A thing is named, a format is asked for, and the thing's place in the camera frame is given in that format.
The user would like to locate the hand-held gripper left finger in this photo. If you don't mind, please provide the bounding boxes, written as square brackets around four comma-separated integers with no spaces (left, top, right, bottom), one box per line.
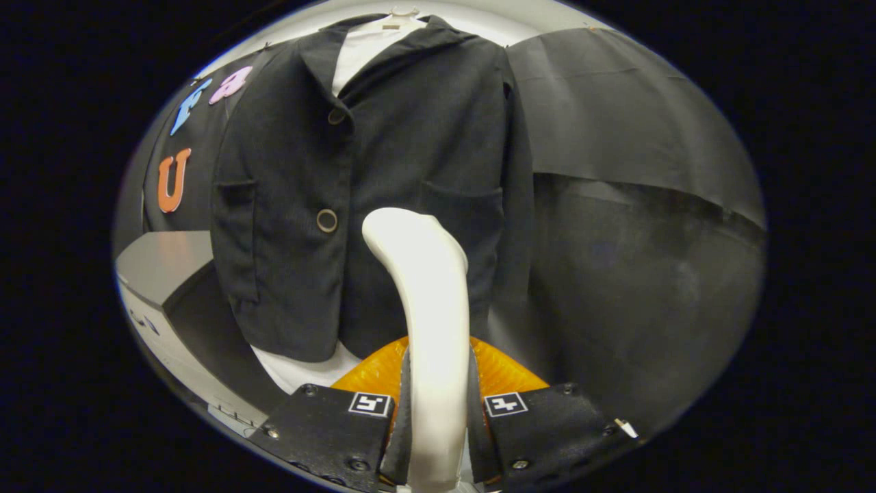
[248,337,413,493]

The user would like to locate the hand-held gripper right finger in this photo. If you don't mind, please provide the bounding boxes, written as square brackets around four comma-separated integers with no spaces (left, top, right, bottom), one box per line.
[467,337,641,492]

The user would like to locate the white garment steamer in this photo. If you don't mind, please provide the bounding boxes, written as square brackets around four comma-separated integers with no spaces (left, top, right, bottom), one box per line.
[361,207,472,493]

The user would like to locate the black suit jacket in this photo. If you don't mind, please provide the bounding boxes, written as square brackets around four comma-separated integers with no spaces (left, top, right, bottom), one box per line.
[209,14,537,363]

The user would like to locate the black backdrop cloth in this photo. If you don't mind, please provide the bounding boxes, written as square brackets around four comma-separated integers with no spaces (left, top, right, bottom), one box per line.
[113,27,767,439]

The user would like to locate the grey cabinet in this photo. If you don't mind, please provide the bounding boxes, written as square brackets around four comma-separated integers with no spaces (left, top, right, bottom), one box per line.
[115,231,289,440]

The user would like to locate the white mannequin torso on stand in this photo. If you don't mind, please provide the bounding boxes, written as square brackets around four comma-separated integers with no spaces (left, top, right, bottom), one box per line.
[250,5,430,396]

